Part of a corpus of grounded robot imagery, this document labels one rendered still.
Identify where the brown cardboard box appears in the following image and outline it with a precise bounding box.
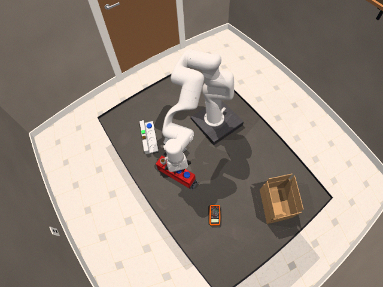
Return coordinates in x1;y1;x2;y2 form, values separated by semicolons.
260;174;303;224

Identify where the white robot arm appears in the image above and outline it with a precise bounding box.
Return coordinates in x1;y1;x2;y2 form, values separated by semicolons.
162;49;234;164

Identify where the black pocket multimeter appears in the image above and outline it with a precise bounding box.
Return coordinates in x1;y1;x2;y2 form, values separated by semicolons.
209;205;220;225

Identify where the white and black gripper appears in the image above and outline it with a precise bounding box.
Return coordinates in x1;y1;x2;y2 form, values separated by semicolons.
165;155;191;174

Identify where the red tube rack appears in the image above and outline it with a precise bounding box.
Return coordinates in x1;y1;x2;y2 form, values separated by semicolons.
156;156;195;188

